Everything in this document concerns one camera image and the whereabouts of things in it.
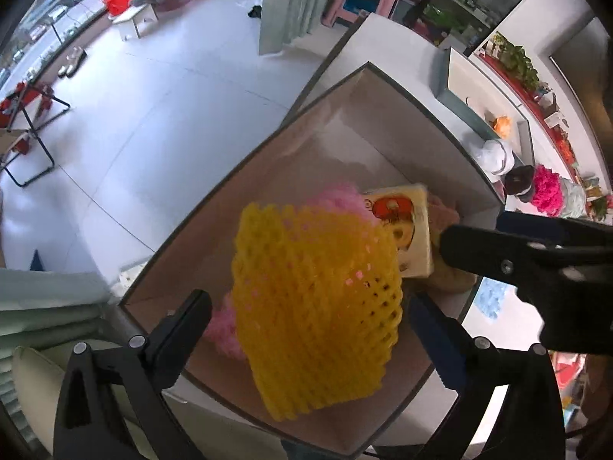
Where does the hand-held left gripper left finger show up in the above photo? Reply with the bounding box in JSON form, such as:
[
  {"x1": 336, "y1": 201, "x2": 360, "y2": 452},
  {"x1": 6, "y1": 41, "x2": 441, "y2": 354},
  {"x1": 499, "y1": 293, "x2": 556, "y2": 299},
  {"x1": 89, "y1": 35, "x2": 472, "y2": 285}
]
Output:
[{"x1": 52, "y1": 289, "x2": 214, "y2": 460}]

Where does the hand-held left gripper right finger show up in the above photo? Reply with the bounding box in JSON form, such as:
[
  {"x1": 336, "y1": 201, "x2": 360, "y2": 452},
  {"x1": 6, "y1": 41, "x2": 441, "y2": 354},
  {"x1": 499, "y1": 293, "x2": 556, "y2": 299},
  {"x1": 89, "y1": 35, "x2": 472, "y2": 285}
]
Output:
[{"x1": 407, "y1": 292, "x2": 566, "y2": 460}]

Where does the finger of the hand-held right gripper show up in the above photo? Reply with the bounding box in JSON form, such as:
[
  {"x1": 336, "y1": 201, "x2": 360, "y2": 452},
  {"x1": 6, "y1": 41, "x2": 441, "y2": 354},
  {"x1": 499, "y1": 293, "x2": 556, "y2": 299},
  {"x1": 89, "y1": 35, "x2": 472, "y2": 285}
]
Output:
[
  {"x1": 439, "y1": 224, "x2": 582, "y2": 288},
  {"x1": 495, "y1": 212, "x2": 613, "y2": 250}
]

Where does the pink fluffy scarf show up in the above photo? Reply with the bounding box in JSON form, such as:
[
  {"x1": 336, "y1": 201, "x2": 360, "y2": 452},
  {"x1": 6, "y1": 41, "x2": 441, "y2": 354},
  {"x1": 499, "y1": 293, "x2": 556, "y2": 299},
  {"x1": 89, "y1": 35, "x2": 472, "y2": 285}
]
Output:
[{"x1": 203, "y1": 182, "x2": 369, "y2": 360}]

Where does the white tissue pack orange print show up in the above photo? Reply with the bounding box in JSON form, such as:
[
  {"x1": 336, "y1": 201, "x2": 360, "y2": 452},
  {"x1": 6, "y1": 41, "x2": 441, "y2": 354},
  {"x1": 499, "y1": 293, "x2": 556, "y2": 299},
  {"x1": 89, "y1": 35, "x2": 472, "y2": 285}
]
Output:
[{"x1": 361, "y1": 183, "x2": 436, "y2": 279}]

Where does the yellow foam net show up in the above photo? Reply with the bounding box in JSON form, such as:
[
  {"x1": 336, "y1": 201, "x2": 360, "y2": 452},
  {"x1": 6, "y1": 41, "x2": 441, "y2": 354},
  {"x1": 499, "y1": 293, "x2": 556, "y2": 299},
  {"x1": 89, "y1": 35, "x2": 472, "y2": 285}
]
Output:
[{"x1": 231, "y1": 202, "x2": 404, "y2": 422}]

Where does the cardboard box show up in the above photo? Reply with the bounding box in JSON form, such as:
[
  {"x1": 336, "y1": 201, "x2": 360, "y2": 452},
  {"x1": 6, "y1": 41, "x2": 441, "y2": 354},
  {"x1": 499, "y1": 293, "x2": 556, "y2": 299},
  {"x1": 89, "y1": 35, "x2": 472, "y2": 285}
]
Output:
[{"x1": 117, "y1": 61, "x2": 506, "y2": 458}]

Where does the magenta fluffy ball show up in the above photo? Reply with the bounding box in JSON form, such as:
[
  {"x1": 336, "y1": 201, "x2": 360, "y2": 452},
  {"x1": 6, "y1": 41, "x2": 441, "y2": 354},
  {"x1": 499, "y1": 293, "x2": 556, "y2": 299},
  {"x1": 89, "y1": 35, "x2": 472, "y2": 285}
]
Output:
[{"x1": 533, "y1": 164, "x2": 566, "y2": 216}]

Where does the mint fluffy ball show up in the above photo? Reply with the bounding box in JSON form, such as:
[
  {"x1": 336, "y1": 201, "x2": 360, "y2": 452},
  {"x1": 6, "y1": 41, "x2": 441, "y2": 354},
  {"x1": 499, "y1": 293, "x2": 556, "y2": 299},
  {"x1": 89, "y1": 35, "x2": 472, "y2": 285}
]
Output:
[{"x1": 558, "y1": 177, "x2": 587, "y2": 219}]

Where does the black hat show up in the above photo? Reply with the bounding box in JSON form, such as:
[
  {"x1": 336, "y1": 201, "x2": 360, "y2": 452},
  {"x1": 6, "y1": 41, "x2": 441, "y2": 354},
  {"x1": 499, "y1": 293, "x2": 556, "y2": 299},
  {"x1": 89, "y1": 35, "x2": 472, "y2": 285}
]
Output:
[{"x1": 503, "y1": 165, "x2": 537, "y2": 202}]

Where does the white plastic bag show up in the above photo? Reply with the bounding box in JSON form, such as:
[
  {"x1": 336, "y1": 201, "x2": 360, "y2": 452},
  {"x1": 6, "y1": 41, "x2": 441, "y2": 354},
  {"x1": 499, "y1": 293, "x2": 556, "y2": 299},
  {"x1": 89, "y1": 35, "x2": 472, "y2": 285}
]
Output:
[{"x1": 472, "y1": 138, "x2": 515, "y2": 178}]

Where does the red counter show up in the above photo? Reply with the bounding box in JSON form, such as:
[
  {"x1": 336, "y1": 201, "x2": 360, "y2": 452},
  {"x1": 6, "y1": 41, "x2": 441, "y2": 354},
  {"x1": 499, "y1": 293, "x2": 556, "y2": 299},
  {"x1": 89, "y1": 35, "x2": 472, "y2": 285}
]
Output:
[{"x1": 479, "y1": 53, "x2": 580, "y2": 168}]

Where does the cream chair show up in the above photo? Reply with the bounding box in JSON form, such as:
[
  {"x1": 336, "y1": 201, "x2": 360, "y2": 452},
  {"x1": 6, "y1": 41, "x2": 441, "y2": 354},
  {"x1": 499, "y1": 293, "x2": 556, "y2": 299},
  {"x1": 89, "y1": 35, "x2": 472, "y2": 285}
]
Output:
[{"x1": 12, "y1": 340, "x2": 202, "y2": 460}]

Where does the grey edged white box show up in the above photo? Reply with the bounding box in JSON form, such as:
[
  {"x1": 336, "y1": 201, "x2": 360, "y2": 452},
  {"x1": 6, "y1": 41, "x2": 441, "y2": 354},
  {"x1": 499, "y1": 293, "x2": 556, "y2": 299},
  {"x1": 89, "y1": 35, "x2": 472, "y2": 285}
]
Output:
[{"x1": 436, "y1": 48, "x2": 534, "y2": 164}]

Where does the green potted plant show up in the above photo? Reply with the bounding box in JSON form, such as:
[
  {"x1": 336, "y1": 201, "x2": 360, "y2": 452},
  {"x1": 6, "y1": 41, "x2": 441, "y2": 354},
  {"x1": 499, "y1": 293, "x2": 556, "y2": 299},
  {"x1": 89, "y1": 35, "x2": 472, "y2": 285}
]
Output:
[{"x1": 493, "y1": 33, "x2": 539, "y2": 89}]

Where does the black metal folding rack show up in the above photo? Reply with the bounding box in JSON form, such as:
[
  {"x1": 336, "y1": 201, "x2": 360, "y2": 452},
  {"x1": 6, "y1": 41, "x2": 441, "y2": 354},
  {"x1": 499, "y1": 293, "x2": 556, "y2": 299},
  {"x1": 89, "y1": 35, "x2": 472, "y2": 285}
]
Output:
[{"x1": 0, "y1": 81, "x2": 72, "y2": 187}]

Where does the glass display shelf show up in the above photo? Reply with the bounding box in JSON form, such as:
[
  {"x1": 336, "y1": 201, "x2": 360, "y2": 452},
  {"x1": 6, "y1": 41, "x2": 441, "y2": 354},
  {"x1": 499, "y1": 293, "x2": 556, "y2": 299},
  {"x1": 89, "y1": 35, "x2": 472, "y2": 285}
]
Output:
[{"x1": 397, "y1": 0, "x2": 551, "y2": 49}]

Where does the pair of shoes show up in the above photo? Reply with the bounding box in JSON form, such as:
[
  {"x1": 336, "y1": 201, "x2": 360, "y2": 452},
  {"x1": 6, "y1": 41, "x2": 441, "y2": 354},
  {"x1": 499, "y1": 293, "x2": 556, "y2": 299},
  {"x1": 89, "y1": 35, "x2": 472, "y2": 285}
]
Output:
[{"x1": 57, "y1": 47, "x2": 88, "y2": 77}]

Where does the white low bench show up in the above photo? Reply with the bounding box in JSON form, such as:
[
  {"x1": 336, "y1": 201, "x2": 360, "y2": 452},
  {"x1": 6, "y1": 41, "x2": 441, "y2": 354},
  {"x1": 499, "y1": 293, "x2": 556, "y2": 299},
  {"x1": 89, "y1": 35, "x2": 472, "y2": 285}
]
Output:
[{"x1": 109, "y1": 4, "x2": 159, "y2": 41}]

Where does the mint green curtain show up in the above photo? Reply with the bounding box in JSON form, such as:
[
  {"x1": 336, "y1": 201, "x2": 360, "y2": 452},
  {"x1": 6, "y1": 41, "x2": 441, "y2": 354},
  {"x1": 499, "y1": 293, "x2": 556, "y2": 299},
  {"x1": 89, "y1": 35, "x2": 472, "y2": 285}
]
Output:
[{"x1": 259, "y1": 0, "x2": 355, "y2": 56}]

